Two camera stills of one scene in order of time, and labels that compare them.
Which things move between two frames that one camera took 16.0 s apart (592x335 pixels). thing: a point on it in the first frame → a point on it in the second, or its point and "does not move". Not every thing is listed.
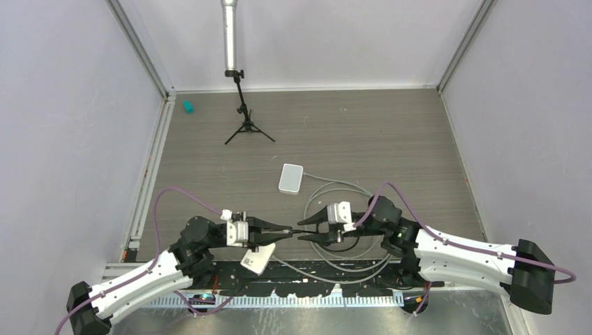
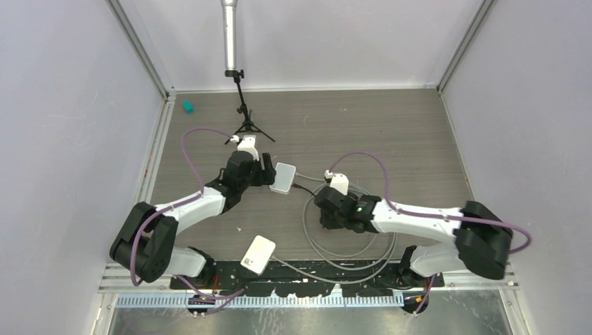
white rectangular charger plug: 256,262 does not move
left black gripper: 257,238 → 266,176
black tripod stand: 248,125 does not move
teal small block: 188,107 does not move
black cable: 340,250 → 296,185
